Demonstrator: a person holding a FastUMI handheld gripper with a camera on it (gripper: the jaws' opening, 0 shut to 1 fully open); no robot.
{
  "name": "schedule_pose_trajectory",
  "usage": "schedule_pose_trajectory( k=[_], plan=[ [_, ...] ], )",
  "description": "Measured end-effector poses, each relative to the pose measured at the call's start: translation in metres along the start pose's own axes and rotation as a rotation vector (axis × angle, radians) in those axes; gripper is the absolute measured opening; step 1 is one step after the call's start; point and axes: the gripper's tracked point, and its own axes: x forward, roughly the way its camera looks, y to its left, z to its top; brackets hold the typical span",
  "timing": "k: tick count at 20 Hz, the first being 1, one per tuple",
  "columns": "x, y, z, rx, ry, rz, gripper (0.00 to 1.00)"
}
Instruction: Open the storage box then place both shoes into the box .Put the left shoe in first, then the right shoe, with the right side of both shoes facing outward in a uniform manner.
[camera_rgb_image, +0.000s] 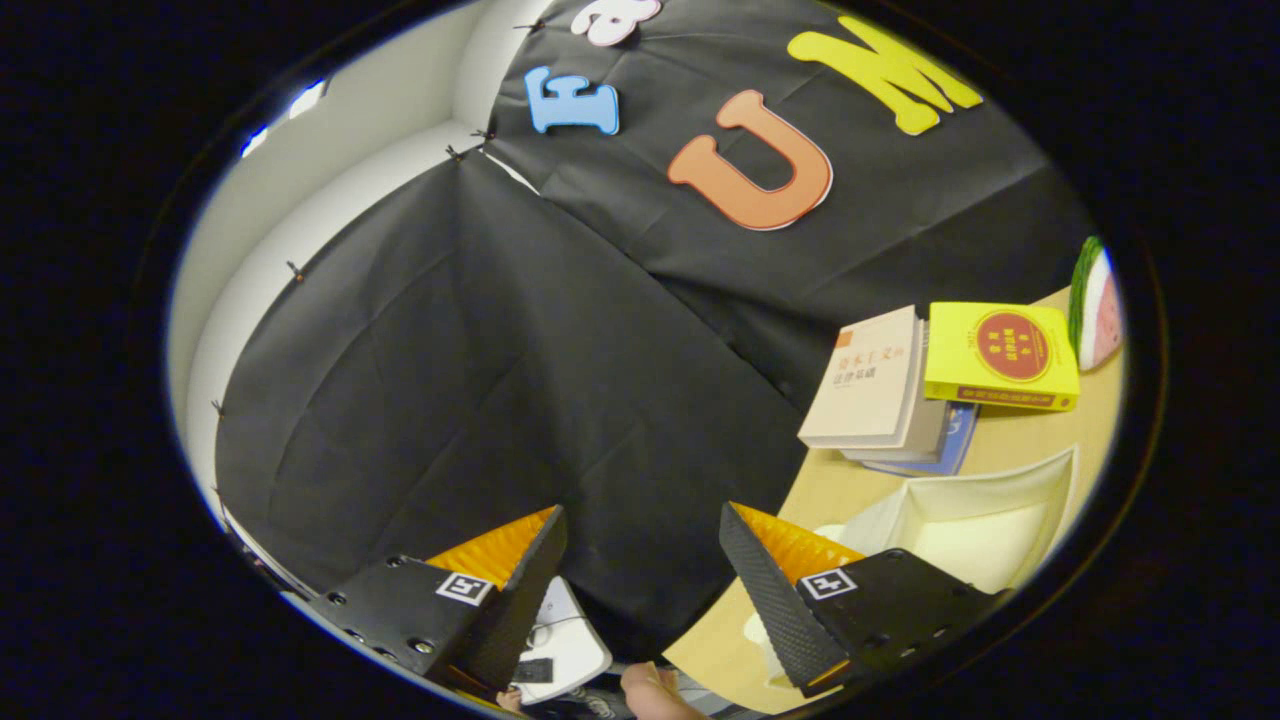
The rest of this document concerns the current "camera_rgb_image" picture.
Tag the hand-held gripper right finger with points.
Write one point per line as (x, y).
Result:
(770, 600)

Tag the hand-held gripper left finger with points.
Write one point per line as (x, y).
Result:
(520, 600)

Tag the cream fabric storage box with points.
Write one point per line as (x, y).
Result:
(980, 540)

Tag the white device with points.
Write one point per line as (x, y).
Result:
(570, 640)

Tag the black backdrop cloth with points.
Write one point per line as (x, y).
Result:
(500, 400)

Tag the grey book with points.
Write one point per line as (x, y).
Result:
(932, 430)

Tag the beige book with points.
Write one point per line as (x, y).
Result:
(865, 380)

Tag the blue book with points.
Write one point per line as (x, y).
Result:
(957, 440)

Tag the yellow book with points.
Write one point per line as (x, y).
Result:
(955, 350)

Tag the watermelon slice plush toy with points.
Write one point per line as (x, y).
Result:
(1100, 310)

